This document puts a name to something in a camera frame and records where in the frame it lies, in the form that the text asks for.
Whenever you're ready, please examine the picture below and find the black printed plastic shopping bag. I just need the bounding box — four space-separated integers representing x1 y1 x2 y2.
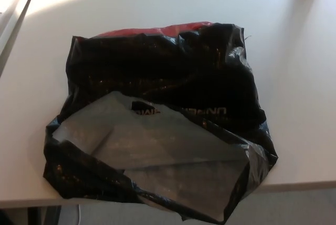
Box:
43 21 279 224

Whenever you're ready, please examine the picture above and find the dark desk leg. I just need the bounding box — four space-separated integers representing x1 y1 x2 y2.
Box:
27 204 61 225

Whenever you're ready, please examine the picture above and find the white neighbouring desk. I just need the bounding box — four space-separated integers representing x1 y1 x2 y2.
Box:
0 0 36 62

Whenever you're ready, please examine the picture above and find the white cable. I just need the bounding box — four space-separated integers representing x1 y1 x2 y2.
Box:
76 203 83 225

